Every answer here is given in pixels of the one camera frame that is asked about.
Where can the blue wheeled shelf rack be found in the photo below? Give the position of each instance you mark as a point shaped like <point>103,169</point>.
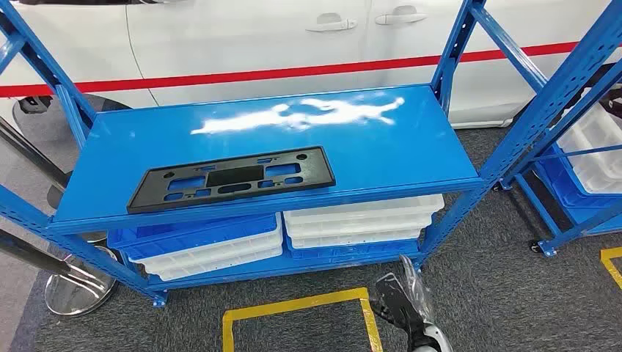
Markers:
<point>580,227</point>

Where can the black plastic bracket part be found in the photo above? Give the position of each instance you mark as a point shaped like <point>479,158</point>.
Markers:
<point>233,176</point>

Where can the yellow floor tape rectangle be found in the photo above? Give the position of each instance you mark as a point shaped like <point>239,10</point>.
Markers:
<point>291,303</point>

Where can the blue metal shelf rack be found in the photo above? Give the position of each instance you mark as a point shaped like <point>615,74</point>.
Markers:
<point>388,155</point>

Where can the white car with red stripe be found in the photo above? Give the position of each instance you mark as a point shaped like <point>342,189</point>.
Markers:
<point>243,39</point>

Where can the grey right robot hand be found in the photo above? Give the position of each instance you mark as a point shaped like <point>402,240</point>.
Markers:
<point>396,303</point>

